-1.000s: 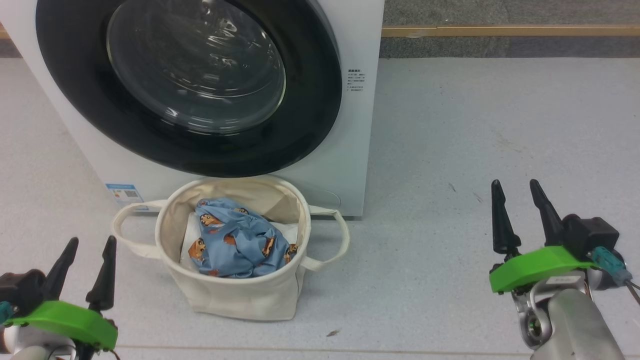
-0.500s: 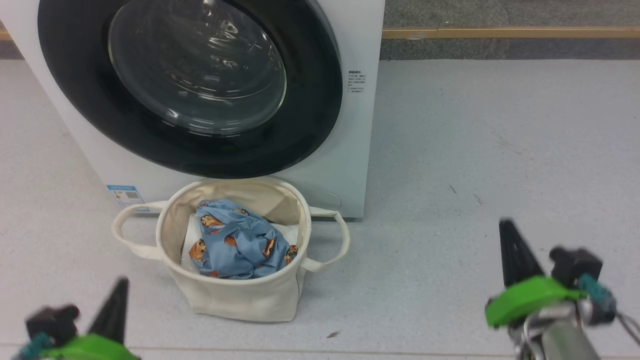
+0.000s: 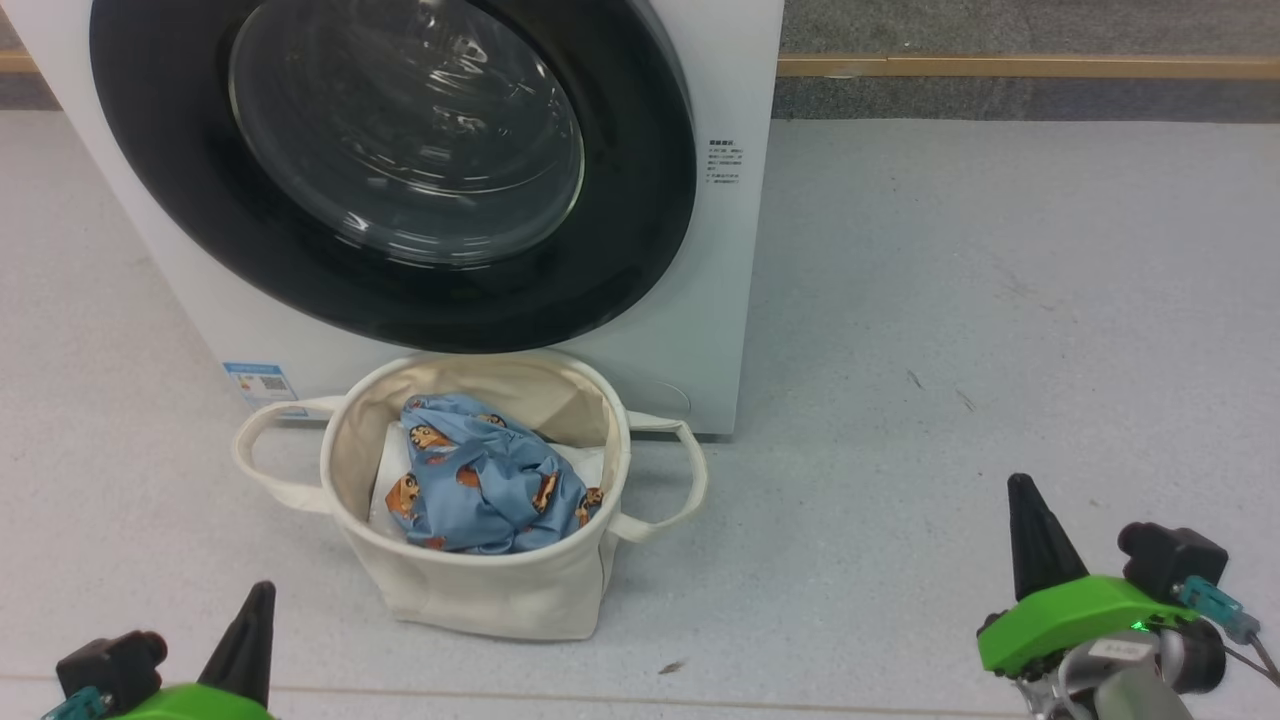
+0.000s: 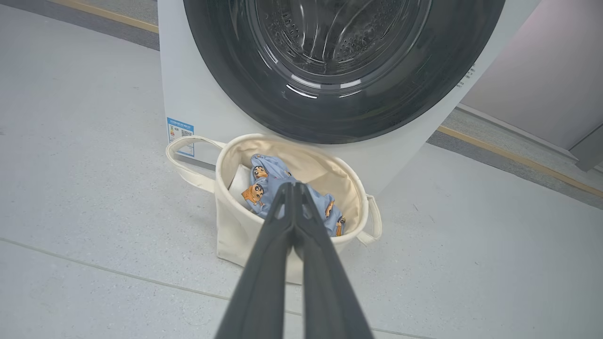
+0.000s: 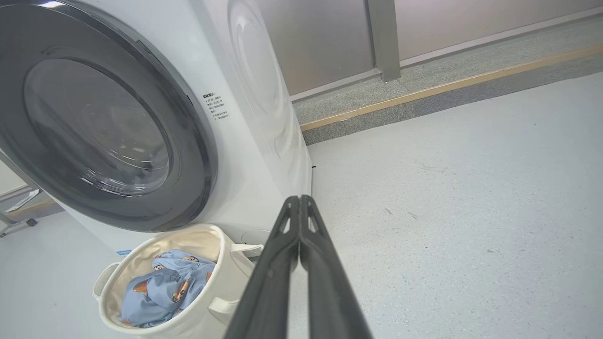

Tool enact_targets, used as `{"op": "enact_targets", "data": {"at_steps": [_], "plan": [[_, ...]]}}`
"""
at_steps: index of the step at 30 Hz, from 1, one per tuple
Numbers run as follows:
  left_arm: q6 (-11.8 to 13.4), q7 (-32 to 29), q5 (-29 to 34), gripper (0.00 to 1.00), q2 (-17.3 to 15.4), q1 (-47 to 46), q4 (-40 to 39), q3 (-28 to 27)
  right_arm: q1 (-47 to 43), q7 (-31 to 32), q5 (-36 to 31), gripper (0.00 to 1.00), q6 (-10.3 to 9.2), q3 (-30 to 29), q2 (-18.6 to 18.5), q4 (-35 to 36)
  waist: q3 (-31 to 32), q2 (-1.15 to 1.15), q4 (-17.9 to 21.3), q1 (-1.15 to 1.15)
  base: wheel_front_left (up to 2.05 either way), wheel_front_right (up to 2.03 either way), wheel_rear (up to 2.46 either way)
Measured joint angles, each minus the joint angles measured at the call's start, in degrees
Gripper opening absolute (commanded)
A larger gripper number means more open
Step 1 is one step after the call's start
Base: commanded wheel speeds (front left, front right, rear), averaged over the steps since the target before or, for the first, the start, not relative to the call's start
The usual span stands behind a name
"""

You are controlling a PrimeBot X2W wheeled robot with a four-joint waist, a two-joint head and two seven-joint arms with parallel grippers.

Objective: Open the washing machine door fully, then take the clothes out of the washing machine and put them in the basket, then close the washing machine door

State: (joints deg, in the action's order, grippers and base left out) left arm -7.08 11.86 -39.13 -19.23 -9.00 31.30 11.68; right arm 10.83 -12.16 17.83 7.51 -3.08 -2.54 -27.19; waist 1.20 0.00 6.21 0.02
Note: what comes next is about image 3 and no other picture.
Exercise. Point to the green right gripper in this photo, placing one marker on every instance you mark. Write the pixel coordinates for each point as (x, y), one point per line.
(1070, 615)

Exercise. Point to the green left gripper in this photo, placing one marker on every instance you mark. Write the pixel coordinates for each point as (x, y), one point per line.
(200, 705)

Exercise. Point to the blue patterned garment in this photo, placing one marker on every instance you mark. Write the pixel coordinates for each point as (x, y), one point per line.
(490, 490)

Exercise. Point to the washing machine door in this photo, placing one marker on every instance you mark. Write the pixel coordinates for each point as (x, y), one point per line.
(170, 200)

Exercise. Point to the cream canvas laundry basket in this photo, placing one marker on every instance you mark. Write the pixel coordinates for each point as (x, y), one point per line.
(500, 595)

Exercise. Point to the white front-load washing machine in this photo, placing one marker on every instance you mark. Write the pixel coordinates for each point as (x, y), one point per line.
(730, 280)

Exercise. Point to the white folded cloth liner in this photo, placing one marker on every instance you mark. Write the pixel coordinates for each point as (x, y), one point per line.
(385, 480)

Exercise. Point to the blue energy label sticker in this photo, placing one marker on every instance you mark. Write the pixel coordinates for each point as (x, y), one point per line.
(262, 388)

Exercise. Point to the round white filter cover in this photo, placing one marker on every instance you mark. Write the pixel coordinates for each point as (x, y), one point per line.
(660, 398)

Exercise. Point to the small printed text label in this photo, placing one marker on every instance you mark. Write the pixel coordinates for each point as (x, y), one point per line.
(725, 163)

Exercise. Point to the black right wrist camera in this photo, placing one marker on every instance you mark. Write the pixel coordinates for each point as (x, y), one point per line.
(1170, 560)

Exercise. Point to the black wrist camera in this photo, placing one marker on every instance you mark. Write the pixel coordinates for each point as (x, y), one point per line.
(110, 665)
(1170, 560)

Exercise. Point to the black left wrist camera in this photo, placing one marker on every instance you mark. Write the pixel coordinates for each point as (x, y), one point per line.
(110, 665)

